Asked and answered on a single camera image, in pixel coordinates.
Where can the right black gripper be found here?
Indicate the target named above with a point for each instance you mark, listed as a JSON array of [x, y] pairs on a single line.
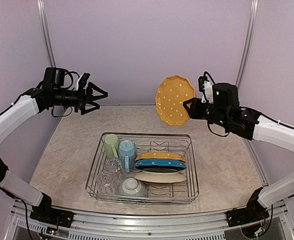
[[194, 112]]

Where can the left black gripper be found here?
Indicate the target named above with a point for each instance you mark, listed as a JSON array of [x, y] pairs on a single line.
[[81, 98]]

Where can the yellow polka dot plate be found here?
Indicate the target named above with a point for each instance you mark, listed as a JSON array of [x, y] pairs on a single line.
[[171, 94], [161, 155]]

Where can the blue polka dot plate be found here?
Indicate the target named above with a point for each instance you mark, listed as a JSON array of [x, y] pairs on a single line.
[[159, 163]]

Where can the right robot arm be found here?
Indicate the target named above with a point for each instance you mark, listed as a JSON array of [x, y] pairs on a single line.
[[220, 106]]

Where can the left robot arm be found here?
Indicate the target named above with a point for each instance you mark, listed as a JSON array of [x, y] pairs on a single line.
[[48, 94]]

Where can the green ceramic mug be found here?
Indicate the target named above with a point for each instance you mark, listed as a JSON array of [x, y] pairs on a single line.
[[111, 145]]

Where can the light blue ceramic mug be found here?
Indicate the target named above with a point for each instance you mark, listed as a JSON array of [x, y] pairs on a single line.
[[127, 154]]

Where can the clear glass cup rear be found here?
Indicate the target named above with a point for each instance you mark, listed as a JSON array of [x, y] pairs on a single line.
[[113, 166]]

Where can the clear glass cup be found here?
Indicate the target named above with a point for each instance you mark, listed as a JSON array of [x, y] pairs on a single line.
[[113, 166], [106, 184]]

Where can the cream white plate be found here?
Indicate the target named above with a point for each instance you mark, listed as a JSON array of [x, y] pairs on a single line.
[[162, 176]]

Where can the clear glass cup front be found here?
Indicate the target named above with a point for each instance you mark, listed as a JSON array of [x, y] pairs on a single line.
[[106, 184]]

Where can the grey ceramic bowl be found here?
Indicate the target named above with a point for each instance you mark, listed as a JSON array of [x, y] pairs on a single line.
[[132, 187]]

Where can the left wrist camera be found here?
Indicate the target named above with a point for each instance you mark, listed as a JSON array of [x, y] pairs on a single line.
[[82, 81]]

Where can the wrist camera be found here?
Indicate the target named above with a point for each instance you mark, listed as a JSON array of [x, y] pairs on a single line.
[[82, 81], [205, 83]]

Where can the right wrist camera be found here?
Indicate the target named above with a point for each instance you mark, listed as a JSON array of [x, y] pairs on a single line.
[[205, 83]]

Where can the metal wire dish rack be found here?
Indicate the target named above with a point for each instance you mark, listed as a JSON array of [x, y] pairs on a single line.
[[157, 184]]

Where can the left aluminium corner post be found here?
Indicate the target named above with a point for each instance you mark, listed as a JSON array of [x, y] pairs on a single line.
[[46, 32]]

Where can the aluminium corner post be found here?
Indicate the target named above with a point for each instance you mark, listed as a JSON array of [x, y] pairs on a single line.
[[46, 32], [247, 43]]

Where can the right aluminium corner post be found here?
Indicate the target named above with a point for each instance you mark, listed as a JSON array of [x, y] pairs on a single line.
[[247, 43]]

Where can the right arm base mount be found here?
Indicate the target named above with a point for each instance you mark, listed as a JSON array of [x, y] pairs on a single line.
[[245, 215]]

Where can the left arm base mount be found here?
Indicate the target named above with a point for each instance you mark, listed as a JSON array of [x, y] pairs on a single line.
[[53, 216]]

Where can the aluminium front frame rail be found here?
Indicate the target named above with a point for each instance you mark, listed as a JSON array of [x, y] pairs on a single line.
[[89, 225]]

